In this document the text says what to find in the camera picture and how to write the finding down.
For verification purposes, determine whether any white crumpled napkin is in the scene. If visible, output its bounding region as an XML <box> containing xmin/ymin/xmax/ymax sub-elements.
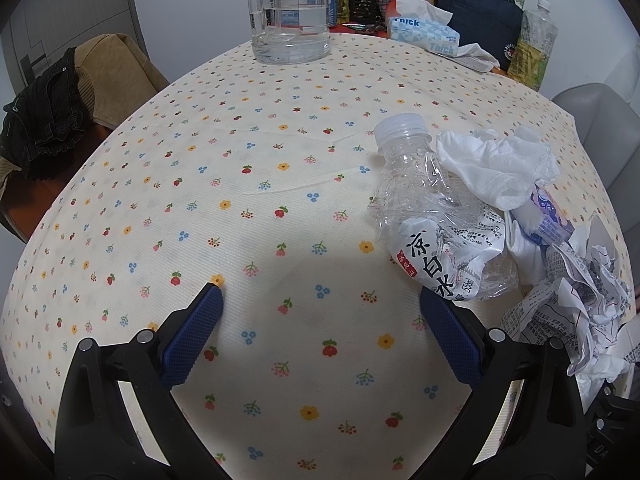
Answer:
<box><xmin>440</xmin><ymin>42</ymin><xmax>501</xmax><ymax>75</ymax></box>

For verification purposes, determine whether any brown wooden chair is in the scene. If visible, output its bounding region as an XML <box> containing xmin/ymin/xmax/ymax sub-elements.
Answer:
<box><xmin>0</xmin><ymin>122</ymin><xmax>116</xmax><ymax>246</ymax></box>

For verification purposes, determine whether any brown jacket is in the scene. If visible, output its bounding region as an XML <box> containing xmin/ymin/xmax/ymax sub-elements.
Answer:
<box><xmin>65</xmin><ymin>33</ymin><xmax>171</xmax><ymax>131</ymax></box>

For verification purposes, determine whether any grey door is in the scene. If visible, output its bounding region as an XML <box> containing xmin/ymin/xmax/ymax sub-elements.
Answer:
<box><xmin>0</xmin><ymin>0</ymin><xmax>151</xmax><ymax>111</ymax></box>

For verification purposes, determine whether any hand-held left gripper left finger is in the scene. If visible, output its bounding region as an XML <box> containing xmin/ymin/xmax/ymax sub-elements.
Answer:
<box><xmin>54</xmin><ymin>281</ymin><xmax>236</xmax><ymax>480</ymax></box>

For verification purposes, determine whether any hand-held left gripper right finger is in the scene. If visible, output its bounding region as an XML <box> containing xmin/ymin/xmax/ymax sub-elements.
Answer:
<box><xmin>419</xmin><ymin>287</ymin><xmax>587</xmax><ymax>480</ymax></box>

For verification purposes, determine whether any blue white tissue box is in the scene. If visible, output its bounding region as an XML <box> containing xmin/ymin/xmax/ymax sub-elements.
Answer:
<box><xmin>387</xmin><ymin>0</ymin><xmax>461</xmax><ymax>57</ymax></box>

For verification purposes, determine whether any red table mat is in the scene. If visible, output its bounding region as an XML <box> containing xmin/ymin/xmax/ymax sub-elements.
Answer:
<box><xmin>330</xmin><ymin>20</ymin><xmax>391</xmax><ymax>38</ymax></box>

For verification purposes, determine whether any large clear water jug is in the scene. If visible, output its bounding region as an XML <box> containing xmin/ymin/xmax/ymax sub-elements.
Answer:
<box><xmin>242</xmin><ymin>0</ymin><xmax>332</xmax><ymax>65</ymax></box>

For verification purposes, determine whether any large yellow tea bottle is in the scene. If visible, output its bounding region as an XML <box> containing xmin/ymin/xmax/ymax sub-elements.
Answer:
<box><xmin>509</xmin><ymin>0</ymin><xmax>559</xmax><ymax>92</ymax></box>

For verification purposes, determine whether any printed receipt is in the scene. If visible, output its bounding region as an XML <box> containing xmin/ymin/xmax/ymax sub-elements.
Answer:
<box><xmin>502</xmin><ymin>215</ymin><xmax>633</xmax><ymax>376</ymax></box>

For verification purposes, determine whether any crushed clear plastic bottle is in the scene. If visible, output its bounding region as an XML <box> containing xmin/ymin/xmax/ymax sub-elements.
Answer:
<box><xmin>368</xmin><ymin>112</ymin><xmax>519</xmax><ymax>302</ymax></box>

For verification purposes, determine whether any blue tissue packet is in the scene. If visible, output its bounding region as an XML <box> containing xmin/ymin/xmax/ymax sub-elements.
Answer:
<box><xmin>515</xmin><ymin>182</ymin><xmax>576</xmax><ymax>246</ymax></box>

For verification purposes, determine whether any navy lunch bag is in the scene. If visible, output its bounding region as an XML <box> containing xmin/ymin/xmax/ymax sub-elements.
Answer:
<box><xmin>434</xmin><ymin>0</ymin><xmax>523</xmax><ymax>73</ymax></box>

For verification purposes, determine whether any grey upholstered chair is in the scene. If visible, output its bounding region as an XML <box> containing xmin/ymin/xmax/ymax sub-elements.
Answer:
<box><xmin>551</xmin><ymin>82</ymin><xmax>640</xmax><ymax>201</ymax></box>

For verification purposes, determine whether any black mesh pen holder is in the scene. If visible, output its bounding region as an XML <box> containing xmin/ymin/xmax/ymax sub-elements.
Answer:
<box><xmin>348</xmin><ymin>0</ymin><xmax>378</xmax><ymax>23</ymax></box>

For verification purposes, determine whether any floral print tablecloth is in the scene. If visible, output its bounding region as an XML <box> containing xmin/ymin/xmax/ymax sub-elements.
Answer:
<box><xmin>0</xmin><ymin>32</ymin><xmax>638</xmax><ymax>480</ymax></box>

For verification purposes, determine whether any white paper tissue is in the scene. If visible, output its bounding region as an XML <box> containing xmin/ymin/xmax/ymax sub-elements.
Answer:
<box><xmin>436</xmin><ymin>127</ymin><xmax>561</xmax><ymax>211</ymax></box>
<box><xmin>504</xmin><ymin>207</ymin><xmax>551</xmax><ymax>286</ymax></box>
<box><xmin>570</xmin><ymin>355</ymin><xmax>632</xmax><ymax>392</ymax></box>

